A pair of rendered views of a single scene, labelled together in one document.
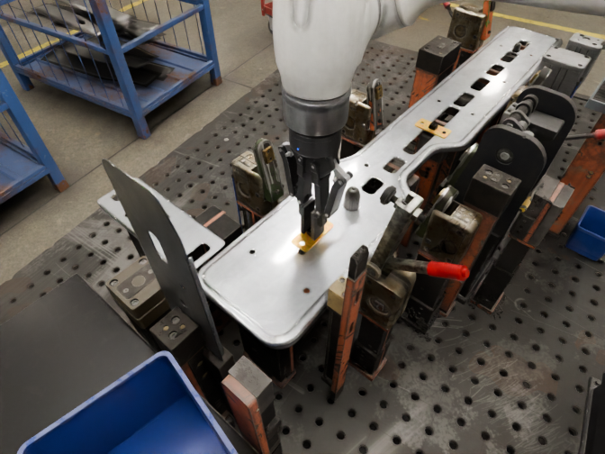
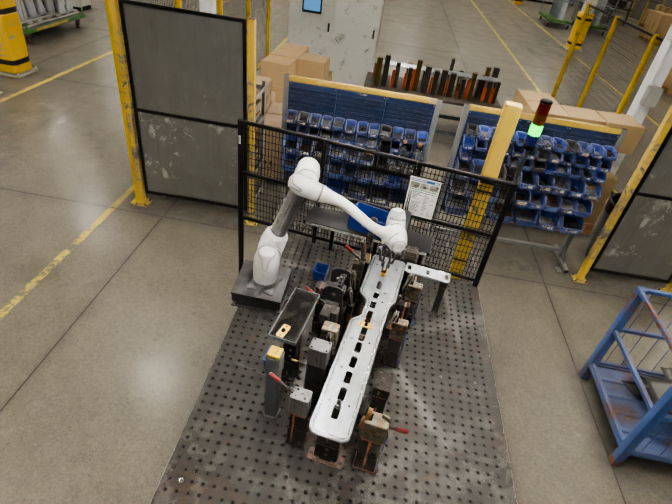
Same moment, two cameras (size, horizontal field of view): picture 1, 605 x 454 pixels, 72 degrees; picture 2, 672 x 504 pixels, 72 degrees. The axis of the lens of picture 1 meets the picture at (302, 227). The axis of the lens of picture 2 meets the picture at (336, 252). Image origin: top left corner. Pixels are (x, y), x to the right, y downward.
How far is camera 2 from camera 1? 2.97 m
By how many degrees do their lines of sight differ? 91
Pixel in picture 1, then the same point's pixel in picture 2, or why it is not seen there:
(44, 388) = (411, 237)
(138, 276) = (413, 250)
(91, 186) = (598, 471)
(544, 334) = not seen: hidden behind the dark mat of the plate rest
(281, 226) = (394, 277)
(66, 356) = (413, 241)
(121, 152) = not seen: outside the picture
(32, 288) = (468, 298)
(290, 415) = not seen: hidden behind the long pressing
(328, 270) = (374, 269)
